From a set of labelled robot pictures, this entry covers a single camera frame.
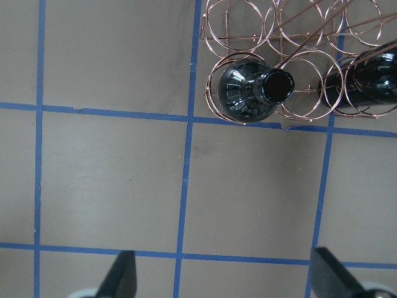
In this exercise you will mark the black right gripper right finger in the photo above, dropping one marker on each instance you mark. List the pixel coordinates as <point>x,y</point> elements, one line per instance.
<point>330,279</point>

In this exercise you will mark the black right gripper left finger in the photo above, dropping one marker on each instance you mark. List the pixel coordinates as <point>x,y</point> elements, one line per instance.
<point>121,279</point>

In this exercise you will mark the dark bottle in basket front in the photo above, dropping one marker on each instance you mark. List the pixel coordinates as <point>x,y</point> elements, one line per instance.
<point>250,90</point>

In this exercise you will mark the dark bottle in basket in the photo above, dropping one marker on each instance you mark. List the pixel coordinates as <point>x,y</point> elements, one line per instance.
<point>250,90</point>
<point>369,79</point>

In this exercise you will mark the dark bottle in basket rear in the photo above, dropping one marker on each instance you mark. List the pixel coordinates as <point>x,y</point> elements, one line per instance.
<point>369,79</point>

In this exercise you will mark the copper wire wine basket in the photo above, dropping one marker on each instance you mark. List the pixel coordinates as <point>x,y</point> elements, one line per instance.
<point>318,42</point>

